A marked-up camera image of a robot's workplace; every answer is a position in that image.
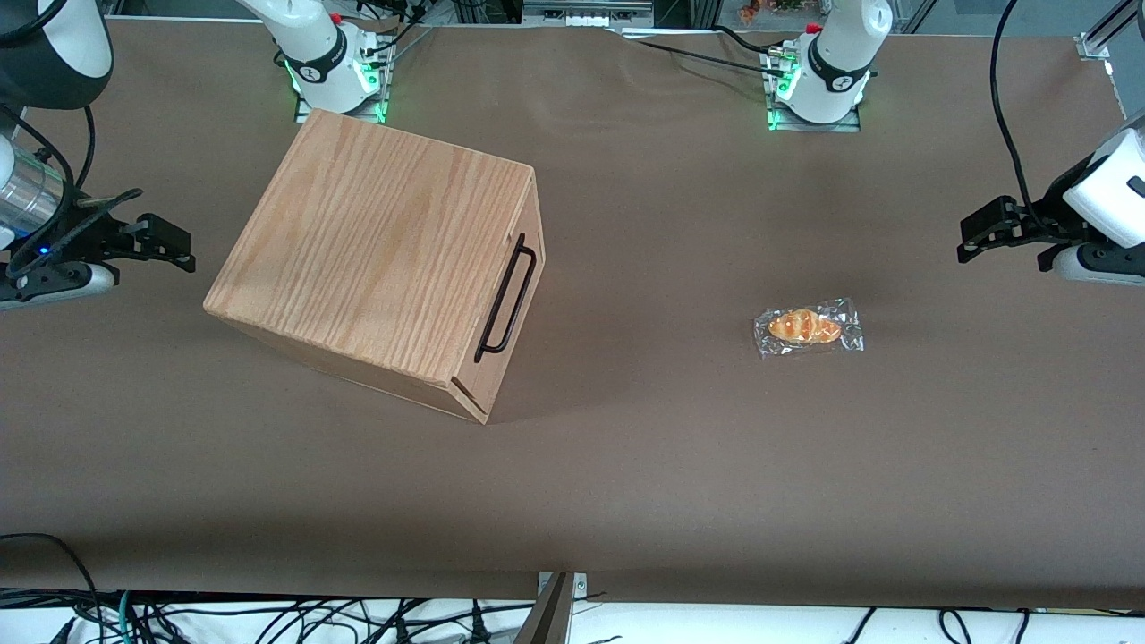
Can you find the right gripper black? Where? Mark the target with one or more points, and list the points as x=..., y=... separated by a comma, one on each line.
x=79, y=234

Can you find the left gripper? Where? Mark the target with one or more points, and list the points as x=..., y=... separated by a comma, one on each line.
x=1048, y=217

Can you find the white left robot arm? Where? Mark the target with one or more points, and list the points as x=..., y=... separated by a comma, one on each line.
x=827, y=63

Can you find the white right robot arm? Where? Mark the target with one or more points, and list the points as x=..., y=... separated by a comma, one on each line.
x=318, y=63

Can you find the oak wooden cabinet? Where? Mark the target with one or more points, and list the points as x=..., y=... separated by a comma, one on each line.
x=376, y=250

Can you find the bread roll in clear wrapper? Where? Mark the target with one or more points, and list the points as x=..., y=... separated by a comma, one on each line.
x=805, y=326

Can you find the brown table cover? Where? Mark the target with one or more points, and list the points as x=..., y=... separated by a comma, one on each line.
x=716, y=465

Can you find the grey equipment box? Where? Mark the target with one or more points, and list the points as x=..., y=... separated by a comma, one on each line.
x=586, y=11

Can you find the left wrist grey camera box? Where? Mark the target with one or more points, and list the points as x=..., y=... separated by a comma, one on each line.
x=1100, y=266

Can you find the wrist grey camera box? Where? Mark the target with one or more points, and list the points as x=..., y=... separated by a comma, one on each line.
x=1100, y=266
x=63, y=282

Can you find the right wrist grey camera box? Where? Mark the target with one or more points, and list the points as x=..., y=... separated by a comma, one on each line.
x=63, y=282

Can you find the aluminium profile bracket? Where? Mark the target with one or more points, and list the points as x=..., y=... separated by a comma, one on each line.
x=1096, y=45

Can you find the dark stand with metal bracket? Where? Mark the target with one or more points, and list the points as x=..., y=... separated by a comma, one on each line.
x=550, y=617

